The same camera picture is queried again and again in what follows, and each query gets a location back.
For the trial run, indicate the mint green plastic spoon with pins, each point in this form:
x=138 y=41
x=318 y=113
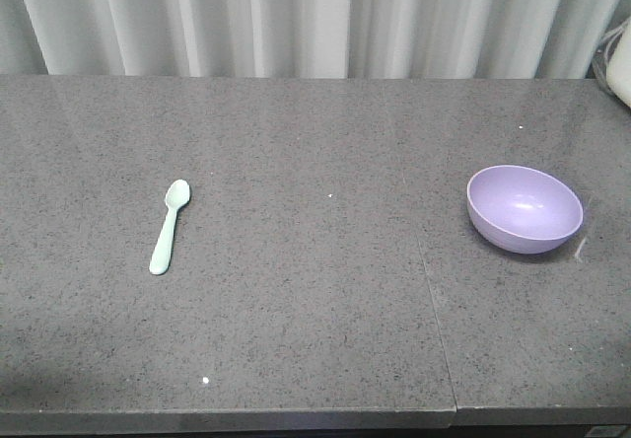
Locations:
x=177 y=196

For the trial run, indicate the purple plastic bowl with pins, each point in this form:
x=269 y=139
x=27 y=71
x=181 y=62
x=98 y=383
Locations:
x=522 y=210

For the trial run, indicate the white pleated curtain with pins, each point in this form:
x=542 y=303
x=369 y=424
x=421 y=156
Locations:
x=306 y=38

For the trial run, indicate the white rice cooker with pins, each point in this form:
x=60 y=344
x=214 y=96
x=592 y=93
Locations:
x=618 y=70

